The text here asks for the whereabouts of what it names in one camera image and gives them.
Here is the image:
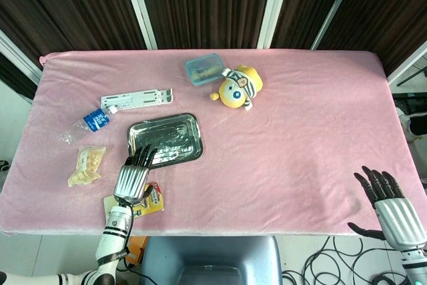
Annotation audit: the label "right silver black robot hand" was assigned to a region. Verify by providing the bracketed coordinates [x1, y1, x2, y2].
[347, 165, 427, 252]

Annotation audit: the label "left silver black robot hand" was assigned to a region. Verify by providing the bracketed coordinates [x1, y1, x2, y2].
[113, 144, 159, 208]

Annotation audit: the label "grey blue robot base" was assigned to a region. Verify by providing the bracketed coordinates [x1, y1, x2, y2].
[139, 235, 284, 285]

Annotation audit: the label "clear snack bag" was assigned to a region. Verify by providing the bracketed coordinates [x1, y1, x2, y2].
[67, 145, 107, 188]

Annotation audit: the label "rectangular metal tray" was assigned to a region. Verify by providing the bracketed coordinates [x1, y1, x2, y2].
[127, 112, 204, 168]

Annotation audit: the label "orange yellow snack packet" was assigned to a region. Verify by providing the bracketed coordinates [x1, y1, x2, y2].
[103, 181, 166, 220]

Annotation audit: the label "orange object under table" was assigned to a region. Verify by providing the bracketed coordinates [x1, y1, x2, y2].
[126, 236, 148, 263]

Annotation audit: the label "clear plastic water bottle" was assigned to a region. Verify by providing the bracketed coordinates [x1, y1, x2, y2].
[59, 105, 117, 146]

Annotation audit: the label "white folding stand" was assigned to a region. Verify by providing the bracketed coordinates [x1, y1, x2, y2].
[100, 88, 174, 111]

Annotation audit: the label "blue lidded food container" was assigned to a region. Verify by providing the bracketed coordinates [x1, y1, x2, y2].
[185, 53, 226, 87]

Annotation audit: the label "pink tablecloth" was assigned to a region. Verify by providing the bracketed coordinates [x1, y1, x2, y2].
[0, 48, 427, 237]

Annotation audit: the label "yellow striped plush toy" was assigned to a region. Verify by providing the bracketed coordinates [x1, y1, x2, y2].
[209, 64, 265, 111]

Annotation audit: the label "black floor cables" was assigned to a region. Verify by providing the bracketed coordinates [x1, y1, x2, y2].
[282, 236, 410, 285]

